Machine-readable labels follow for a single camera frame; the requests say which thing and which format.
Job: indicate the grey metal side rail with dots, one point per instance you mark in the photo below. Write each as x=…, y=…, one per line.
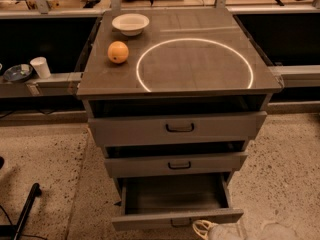
x=58, y=84

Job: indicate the grey middle drawer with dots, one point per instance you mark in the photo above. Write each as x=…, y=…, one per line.
x=175, y=165

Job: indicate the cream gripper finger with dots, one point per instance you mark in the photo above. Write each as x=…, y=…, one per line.
x=202, y=228

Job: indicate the orange fruit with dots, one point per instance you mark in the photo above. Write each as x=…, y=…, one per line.
x=118, y=52

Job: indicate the grey drawer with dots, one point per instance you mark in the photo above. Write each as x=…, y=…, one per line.
x=176, y=129
x=175, y=165
x=174, y=201

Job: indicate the grey bottom drawer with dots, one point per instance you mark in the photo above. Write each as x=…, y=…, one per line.
x=174, y=201

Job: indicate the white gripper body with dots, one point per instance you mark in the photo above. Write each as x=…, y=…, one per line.
x=224, y=232

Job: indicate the white bowl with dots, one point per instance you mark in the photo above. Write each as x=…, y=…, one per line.
x=131, y=24

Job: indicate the grey drawer cabinet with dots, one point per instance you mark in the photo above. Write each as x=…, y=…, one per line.
x=185, y=62

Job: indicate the white paper cup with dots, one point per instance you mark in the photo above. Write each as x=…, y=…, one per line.
x=41, y=67

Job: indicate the black stand leg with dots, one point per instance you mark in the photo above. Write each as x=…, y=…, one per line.
x=14, y=231

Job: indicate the grey top drawer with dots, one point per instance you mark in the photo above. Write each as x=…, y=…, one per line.
x=176, y=129

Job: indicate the dark blue plate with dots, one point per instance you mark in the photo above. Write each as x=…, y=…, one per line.
x=18, y=73

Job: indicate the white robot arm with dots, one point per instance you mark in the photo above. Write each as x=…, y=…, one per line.
x=275, y=231

